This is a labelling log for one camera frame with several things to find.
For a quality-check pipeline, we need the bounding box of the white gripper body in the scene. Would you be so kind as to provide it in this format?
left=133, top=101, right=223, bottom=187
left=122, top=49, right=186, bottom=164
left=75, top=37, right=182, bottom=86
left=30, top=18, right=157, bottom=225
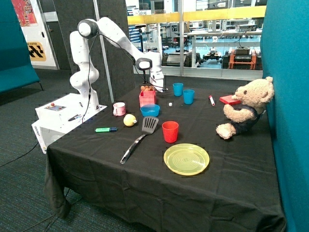
left=150, top=69, right=164, bottom=92

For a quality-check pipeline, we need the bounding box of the yellow ball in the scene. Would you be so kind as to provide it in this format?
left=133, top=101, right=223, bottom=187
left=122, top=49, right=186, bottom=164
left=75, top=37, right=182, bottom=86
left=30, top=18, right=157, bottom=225
left=123, top=114, right=137, bottom=127

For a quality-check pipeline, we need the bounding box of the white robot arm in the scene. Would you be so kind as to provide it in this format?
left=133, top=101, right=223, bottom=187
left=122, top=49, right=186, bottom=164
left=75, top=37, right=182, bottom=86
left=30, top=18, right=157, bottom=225
left=70, top=17, right=165, bottom=110

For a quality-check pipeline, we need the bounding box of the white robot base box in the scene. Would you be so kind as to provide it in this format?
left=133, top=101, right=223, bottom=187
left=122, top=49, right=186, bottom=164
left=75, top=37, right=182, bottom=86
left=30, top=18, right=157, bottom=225
left=32, top=93, right=106, bottom=154

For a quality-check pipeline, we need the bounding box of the red square pot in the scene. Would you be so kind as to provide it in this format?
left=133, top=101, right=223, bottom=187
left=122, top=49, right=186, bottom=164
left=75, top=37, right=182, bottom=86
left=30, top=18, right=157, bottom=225
left=139, top=90, right=156, bottom=107

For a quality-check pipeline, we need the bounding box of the small brown plush toy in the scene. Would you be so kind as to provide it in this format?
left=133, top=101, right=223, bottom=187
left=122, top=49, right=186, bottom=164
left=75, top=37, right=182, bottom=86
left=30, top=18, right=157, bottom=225
left=140, top=86, right=155, bottom=91

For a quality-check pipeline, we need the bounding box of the blue cup rear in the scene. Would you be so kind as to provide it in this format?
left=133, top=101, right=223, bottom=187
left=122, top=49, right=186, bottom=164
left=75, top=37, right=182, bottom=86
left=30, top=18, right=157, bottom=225
left=173, top=83, right=183, bottom=97

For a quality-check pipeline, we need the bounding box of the blue cup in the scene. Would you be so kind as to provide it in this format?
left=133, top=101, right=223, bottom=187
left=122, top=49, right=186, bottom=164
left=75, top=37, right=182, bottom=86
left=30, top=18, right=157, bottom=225
left=183, top=89, right=195, bottom=104
left=173, top=83, right=183, bottom=97

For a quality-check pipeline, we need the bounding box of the blue plastic bowl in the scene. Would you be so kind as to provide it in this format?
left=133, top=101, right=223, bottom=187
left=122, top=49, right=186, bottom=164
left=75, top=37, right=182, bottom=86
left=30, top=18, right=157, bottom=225
left=140, top=104, right=160, bottom=117

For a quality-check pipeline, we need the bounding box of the blue cup front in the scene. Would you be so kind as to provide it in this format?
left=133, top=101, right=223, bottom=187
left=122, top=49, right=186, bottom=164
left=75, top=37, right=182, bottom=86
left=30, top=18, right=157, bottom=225
left=183, top=89, right=195, bottom=104

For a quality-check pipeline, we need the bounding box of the black slotted spatula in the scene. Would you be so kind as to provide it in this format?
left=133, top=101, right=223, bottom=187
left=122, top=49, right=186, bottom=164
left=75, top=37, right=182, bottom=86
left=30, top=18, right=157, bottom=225
left=120, top=116, right=159, bottom=164

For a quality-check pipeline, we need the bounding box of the pink white mug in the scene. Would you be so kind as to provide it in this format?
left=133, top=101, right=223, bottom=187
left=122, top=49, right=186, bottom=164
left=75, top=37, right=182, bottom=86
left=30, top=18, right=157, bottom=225
left=113, top=102, right=126, bottom=116

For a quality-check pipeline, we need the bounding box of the red plastic cup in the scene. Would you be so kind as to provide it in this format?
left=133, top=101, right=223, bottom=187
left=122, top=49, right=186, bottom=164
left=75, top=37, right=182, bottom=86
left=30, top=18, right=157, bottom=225
left=162, top=121, right=179, bottom=143

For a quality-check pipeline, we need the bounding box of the red white marker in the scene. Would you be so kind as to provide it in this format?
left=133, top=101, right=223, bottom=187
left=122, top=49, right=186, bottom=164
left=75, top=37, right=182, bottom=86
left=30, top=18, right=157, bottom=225
left=209, top=95, right=215, bottom=106

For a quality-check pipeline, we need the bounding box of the green highlighter pen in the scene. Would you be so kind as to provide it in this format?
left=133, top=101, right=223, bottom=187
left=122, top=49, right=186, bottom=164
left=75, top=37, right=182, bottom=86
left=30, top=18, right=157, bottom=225
left=95, top=127, right=118, bottom=133

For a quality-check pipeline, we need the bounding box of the red flat block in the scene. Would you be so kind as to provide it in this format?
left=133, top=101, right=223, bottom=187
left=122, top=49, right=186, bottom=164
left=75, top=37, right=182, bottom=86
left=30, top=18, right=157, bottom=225
left=219, top=95, right=241, bottom=105

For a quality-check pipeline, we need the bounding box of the black tablecloth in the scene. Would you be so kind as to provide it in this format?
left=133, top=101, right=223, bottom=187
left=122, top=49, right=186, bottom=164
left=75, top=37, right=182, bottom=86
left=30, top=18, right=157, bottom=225
left=44, top=89, right=286, bottom=232

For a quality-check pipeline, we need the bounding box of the yellow plastic plate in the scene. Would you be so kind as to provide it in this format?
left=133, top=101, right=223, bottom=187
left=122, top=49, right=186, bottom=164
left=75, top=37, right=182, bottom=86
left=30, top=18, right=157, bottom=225
left=163, top=144, right=210, bottom=176

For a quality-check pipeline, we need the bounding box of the black pen on base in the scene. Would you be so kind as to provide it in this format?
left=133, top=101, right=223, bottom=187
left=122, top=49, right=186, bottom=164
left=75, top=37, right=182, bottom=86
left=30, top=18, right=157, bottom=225
left=68, top=115, right=82, bottom=122

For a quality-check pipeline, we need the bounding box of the beige teddy bear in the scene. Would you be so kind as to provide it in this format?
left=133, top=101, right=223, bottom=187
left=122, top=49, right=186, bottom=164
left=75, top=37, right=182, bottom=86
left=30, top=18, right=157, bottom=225
left=216, top=76, right=275, bottom=140

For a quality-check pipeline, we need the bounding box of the teal sofa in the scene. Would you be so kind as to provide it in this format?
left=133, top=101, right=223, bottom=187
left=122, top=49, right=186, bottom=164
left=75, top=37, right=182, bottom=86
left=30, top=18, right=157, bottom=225
left=0, top=0, right=40, bottom=94

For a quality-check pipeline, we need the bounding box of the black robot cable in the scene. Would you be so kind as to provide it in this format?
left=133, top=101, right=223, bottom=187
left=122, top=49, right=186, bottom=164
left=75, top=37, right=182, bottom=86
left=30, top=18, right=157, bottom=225
left=82, top=33, right=167, bottom=124

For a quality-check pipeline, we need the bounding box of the teal partition wall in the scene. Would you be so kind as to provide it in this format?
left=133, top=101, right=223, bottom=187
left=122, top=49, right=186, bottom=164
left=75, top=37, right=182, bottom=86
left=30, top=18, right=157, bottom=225
left=261, top=0, right=309, bottom=232

